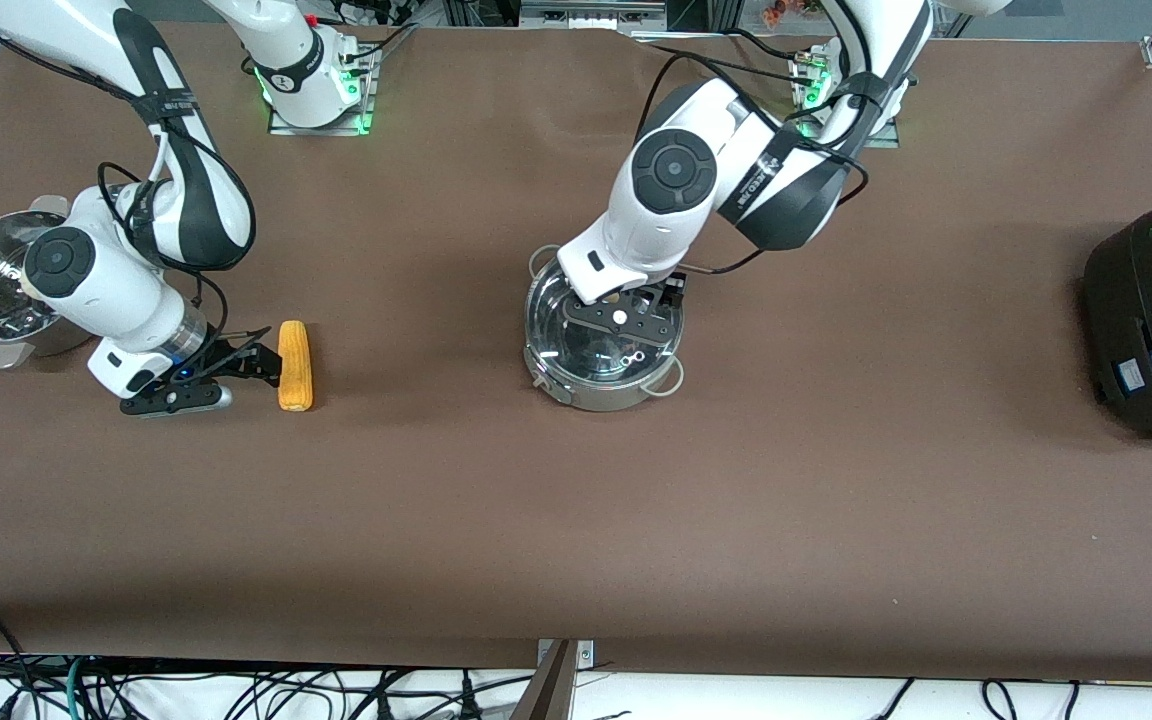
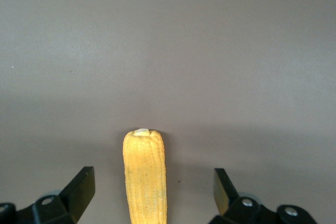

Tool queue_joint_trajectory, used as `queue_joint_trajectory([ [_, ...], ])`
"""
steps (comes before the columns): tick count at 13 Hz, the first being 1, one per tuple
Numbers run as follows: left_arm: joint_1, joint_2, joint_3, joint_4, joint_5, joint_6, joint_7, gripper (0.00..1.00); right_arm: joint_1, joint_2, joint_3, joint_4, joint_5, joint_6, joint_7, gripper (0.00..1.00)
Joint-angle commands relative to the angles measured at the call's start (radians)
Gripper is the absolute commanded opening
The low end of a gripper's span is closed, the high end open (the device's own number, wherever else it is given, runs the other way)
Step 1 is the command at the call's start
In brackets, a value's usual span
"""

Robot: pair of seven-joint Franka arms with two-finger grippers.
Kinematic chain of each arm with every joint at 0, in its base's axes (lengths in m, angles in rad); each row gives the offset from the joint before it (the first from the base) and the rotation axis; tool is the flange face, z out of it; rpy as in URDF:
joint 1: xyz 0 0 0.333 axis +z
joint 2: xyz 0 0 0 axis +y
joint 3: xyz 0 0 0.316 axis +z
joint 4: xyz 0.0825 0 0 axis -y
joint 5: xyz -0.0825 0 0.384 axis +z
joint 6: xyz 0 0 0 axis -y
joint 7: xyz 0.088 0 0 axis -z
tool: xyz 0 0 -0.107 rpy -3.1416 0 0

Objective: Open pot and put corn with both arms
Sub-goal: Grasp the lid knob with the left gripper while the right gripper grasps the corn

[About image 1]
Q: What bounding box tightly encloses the grey background box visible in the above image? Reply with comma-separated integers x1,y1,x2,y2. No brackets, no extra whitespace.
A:
519,0,667,31

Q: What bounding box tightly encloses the yellow corn cob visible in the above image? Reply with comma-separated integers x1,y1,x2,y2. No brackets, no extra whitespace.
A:
277,320,315,413

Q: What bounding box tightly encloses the dark slanted pole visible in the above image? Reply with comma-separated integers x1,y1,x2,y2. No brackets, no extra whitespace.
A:
508,640,579,720

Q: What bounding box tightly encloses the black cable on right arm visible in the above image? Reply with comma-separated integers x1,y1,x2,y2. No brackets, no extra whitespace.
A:
96,125,274,351

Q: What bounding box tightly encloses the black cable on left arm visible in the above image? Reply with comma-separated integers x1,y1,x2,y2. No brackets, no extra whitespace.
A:
636,45,872,276

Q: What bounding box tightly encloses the glass pot lid with knob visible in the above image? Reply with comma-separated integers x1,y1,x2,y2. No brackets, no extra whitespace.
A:
526,262,684,386

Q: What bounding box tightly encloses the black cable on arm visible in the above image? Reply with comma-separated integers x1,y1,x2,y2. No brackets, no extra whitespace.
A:
96,125,274,351
636,45,872,276

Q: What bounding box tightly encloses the stainless steel steamer pot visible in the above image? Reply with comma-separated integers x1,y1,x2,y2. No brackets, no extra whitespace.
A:
0,195,97,371

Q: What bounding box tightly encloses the grey-green pot with handles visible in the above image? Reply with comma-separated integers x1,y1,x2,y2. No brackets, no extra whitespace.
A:
523,245,685,413

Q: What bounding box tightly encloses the black cable across table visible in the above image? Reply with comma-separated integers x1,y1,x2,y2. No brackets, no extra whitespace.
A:
626,30,817,93

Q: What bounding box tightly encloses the small metal table bracket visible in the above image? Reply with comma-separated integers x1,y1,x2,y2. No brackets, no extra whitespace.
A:
536,638,595,669

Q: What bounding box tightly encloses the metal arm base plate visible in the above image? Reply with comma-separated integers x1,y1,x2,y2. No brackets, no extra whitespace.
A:
794,55,902,149
268,45,377,136

